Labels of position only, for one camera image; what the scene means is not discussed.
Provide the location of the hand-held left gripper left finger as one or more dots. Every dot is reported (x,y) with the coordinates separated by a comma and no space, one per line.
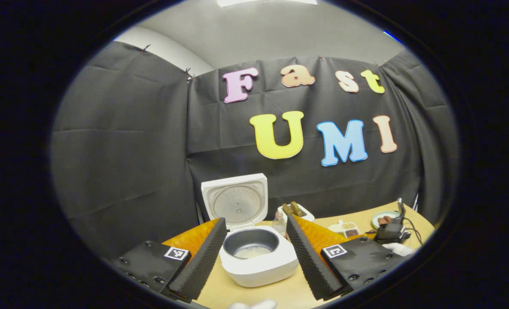
(200,266)

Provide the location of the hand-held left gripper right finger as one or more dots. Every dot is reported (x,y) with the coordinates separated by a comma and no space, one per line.
(312,268)

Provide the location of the white rice cooker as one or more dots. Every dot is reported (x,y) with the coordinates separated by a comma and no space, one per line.
(258,268)

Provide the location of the raw meat pieces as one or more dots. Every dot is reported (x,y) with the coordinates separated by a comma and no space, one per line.
(384,221)

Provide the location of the pale green round plate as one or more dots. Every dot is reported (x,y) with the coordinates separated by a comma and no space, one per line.
(381,213)

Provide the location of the white divided grain dish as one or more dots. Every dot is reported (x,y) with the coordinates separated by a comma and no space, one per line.
(344,228)

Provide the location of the white toaster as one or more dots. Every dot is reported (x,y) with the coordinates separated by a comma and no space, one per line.
(308,213)

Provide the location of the small plastic bottle red label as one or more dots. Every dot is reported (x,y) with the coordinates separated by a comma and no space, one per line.
(279,223)

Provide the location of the toasted bread slice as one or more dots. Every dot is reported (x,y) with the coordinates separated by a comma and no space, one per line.
(287,209)
(297,208)

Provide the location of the black backdrop cloth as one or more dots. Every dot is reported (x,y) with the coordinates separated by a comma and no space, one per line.
(121,150)

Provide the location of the long ceiling light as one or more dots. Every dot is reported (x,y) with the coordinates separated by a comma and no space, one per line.
(267,2)

